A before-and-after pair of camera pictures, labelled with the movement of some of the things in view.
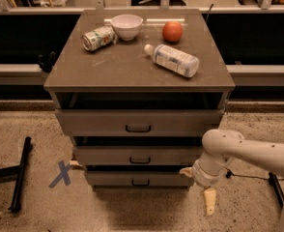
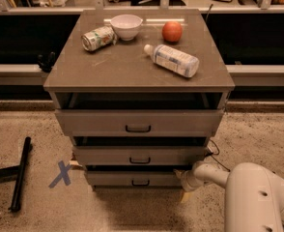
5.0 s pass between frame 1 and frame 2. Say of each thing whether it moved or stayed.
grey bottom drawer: stayed
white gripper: moved
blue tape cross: stayed
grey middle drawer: stayed
